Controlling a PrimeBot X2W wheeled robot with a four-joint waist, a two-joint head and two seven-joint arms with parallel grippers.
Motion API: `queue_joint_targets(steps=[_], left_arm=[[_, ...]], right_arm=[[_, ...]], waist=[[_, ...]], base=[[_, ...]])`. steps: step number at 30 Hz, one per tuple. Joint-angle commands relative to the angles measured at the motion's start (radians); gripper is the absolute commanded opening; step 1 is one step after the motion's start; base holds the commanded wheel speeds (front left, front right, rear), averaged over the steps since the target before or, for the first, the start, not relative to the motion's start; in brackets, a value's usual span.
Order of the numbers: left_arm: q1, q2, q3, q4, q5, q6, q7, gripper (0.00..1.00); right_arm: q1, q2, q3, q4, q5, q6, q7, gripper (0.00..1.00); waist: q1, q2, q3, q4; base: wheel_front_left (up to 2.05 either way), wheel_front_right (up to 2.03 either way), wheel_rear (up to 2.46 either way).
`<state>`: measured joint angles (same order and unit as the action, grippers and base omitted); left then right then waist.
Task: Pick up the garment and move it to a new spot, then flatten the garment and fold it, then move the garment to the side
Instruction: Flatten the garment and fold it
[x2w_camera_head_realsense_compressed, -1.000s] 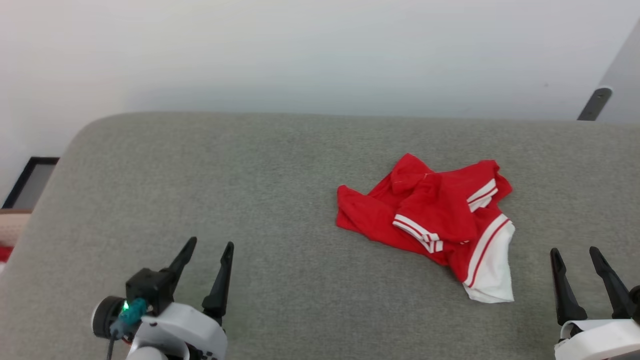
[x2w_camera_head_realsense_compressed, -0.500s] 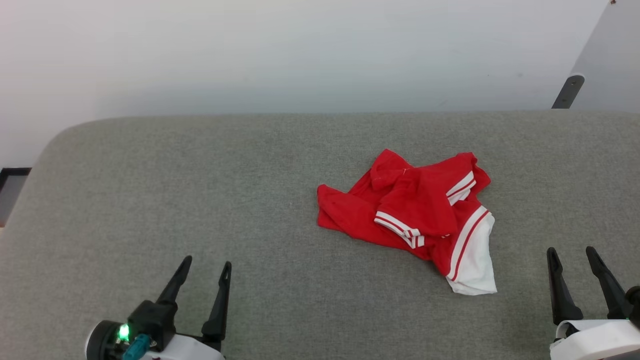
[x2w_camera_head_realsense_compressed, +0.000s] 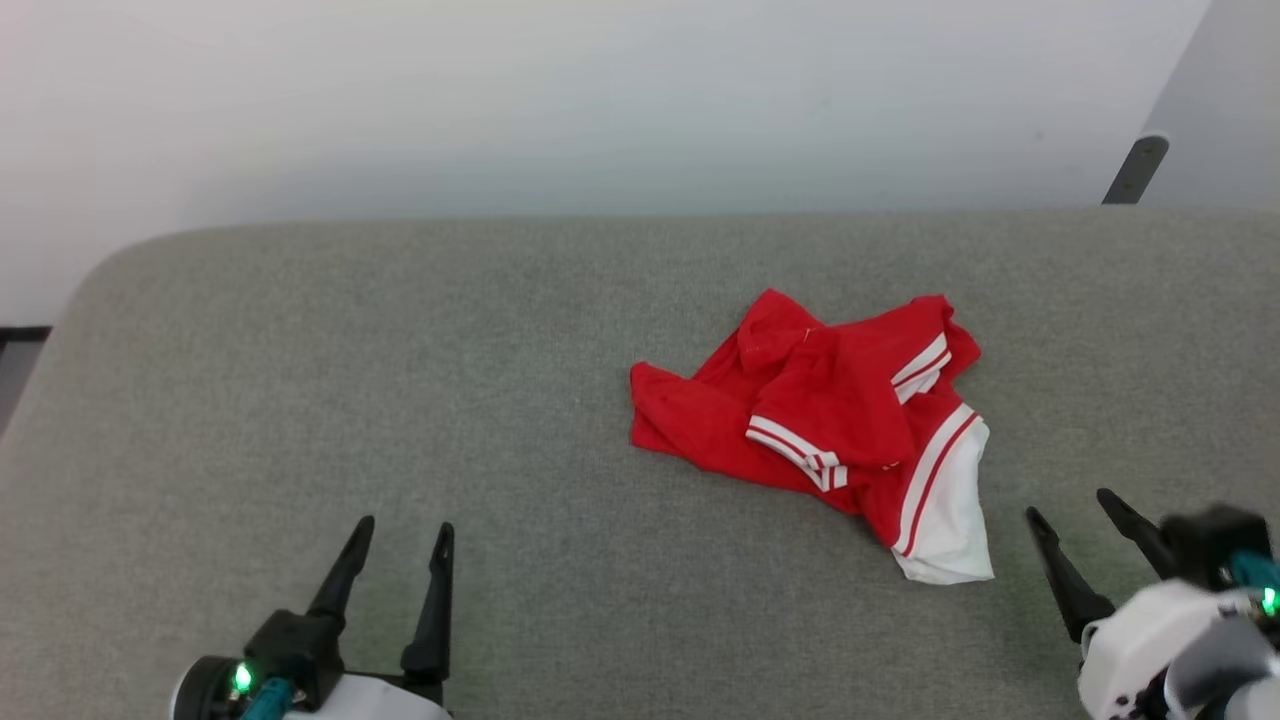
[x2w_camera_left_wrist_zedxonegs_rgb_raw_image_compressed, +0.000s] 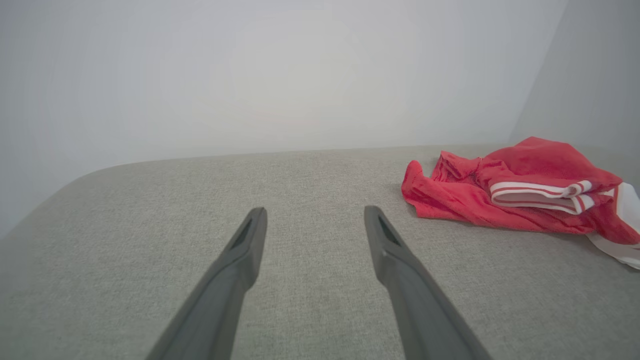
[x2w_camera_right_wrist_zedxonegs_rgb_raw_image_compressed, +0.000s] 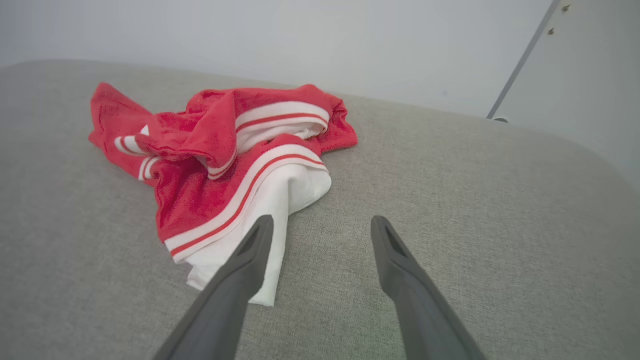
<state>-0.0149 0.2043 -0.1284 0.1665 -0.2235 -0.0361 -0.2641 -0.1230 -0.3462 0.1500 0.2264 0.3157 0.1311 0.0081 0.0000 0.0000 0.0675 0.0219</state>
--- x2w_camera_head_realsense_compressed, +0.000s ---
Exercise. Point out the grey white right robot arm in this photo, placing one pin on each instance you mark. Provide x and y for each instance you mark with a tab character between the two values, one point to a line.
1215	665

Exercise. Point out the red garment with white stripes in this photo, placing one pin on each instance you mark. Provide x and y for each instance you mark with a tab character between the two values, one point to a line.
830	390

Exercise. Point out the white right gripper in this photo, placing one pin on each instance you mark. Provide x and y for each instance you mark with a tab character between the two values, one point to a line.
1140	640

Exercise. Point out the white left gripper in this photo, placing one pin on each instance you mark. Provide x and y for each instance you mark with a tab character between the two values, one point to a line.
370	700

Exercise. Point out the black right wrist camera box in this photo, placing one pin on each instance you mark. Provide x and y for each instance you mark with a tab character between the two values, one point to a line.
1205	545

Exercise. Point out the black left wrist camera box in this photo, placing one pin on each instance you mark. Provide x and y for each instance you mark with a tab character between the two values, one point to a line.
295	645

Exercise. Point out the grey wall trim strip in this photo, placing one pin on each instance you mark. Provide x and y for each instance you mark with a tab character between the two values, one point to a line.
1137	170

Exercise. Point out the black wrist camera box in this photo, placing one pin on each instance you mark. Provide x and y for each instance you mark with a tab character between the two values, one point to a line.
295	645
1205	545

